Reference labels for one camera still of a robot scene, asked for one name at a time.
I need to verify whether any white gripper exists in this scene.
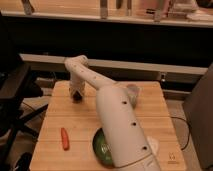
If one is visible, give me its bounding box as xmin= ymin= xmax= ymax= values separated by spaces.
xmin=69 ymin=72 xmax=85 ymax=99

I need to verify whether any black eraser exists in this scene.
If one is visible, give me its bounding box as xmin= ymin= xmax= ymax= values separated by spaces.
xmin=73 ymin=92 xmax=82 ymax=102

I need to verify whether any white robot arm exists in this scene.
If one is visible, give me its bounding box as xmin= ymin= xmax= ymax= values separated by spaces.
xmin=64 ymin=55 xmax=161 ymax=171

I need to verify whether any orange carrot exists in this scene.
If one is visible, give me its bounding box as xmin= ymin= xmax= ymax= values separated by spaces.
xmin=61 ymin=128 xmax=69 ymax=150

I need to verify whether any white cup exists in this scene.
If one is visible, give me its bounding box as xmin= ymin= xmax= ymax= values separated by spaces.
xmin=127 ymin=84 xmax=140 ymax=108

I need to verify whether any green plate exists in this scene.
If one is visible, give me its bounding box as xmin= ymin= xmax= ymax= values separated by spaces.
xmin=92 ymin=128 xmax=114 ymax=167

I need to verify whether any black office chair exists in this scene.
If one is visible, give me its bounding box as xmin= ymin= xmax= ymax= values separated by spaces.
xmin=0 ymin=12 xmax=48 ymax=171

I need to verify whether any grey cabinet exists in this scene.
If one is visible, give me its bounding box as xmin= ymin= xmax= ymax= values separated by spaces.
xmin=183 ymin=63 xmax=213 ymax=171

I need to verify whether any black cable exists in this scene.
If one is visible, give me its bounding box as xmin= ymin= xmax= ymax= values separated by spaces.
xmin=169 ymin=115 xmax=191 ymax=151

